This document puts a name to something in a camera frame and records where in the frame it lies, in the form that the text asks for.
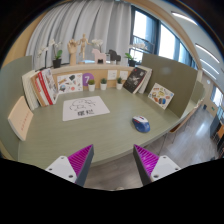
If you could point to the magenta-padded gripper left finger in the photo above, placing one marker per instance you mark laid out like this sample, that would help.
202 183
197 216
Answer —
61 166

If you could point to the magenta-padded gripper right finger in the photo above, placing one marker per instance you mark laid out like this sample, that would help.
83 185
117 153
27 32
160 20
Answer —
163 166

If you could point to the blue and white computer mouse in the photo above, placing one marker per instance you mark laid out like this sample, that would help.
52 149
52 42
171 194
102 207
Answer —
141 124

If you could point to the white printed mouse pad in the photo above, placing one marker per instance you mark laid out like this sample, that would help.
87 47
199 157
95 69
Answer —
85 108

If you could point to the beige booklet with red text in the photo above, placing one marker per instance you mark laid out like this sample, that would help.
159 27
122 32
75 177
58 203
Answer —
20 118

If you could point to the colourful food sticker sheet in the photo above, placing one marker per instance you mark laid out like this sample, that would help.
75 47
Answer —
161 96

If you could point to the brown-edged book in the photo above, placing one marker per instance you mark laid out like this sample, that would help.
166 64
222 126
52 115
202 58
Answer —
37 91

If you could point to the red-spined photo cover book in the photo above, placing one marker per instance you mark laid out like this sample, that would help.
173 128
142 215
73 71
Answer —
49 86

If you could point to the white picture sticker sheet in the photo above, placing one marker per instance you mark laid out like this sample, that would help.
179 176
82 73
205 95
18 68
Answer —
70 83

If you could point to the small succulent in white pot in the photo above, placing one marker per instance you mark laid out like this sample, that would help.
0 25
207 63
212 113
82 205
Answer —
103 86
91 87
119 85

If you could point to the white thick book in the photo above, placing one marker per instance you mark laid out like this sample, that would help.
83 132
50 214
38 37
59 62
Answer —
28 88

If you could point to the white book behind black book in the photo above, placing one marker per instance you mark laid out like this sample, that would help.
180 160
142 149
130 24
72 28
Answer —
146 78

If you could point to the black cover book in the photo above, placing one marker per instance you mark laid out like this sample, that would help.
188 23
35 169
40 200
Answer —
134 80

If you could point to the green desk divider panel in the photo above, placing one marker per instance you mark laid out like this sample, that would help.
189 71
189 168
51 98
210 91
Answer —
173 75
11 83

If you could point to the purple round number sign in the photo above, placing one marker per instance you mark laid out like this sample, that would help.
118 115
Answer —
88 76

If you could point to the white orchid in black pot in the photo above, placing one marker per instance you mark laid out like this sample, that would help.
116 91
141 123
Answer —
57 62

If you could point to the large white orchid, black pot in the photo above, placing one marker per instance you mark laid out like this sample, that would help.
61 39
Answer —
132 62

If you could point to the pink wooden horse figure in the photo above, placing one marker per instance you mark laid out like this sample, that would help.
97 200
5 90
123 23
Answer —
99 56

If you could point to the wooden hand model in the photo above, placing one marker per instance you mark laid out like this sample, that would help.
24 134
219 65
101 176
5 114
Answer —
73 50

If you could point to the black wooden horse figure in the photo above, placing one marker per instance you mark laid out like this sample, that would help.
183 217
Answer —
113 56

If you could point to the ceiling light strips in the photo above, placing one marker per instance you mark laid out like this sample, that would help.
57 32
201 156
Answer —
206 51

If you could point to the wooden artist mannequin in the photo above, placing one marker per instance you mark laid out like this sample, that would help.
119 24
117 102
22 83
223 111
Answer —
83 45

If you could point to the large glass window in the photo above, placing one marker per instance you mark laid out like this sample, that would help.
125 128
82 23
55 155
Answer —
166 41

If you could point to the white orchid behind horses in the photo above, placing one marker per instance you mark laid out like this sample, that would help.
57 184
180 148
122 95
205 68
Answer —
97 42

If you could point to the grey pleated curtain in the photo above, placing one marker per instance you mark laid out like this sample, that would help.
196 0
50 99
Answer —
83 20

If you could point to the white wall socket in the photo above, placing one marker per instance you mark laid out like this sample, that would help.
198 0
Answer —
124 75
112 74

